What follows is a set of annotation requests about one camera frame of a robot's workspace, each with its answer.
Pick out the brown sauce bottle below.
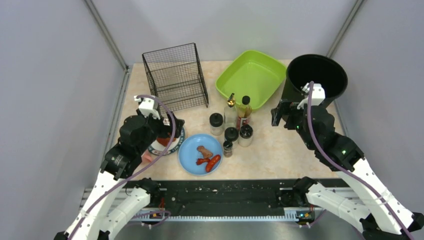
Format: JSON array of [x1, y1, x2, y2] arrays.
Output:
[[236, 95, 253, 130]]

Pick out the black-lid shaker jar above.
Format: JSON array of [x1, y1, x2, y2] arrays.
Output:
[[224, 126, 239, 144], [238, 124, 254, 147], [209, 112, 224, 136]]

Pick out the clear gold-spout oil bottle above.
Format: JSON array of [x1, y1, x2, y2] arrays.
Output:
[[223, 93, 238, 129]]

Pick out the black-lid shaker jar back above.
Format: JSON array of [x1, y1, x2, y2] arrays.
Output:
[[209, 112, 224, 136]]

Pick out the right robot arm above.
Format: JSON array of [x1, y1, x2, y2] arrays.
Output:
[[271, 99, 424, 240]]

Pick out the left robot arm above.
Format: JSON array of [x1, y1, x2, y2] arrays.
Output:
[[54, 112, 185, 240]]

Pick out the food on white plate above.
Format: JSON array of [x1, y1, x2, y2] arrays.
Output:
[[156, 133, 177, 147]]

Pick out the green-rimmed white plate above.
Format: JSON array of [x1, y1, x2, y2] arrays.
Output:
[[147, 126, 186, 157]]

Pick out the pink mug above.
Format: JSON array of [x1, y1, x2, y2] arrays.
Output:
[[141, 150, 153, 164]]

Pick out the blue plate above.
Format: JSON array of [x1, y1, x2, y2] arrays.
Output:
[[178, 134, 224, 176]]

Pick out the green plastic basin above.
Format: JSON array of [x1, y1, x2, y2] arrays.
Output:
[[215, 50, 287, 111]]

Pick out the red pepper piece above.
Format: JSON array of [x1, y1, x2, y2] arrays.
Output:
[[196, 158, 210, 166]]

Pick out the brown meat piece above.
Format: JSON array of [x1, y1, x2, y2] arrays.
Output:
[[196, 145, 214, 159]]

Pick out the black trash bin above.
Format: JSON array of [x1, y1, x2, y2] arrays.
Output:
[[281, 54, 348, 108]]

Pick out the small pepper grinder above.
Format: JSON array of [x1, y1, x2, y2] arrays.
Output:
[[222, 140, 233, 158]]

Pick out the red sausage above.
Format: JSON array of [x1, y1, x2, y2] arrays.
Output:
[[205, 154, 221, 173]]

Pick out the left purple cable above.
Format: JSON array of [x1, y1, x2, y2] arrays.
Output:
[[67, 95, 177, 240]]

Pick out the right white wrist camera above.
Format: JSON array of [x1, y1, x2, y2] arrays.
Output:
[[296, 83, 326, 110]]

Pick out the black wire rack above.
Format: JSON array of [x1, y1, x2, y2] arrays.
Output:
[[141, 42, 209, 112]]

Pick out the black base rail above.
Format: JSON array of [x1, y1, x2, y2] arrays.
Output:
[[148, 179, 317, 220]]

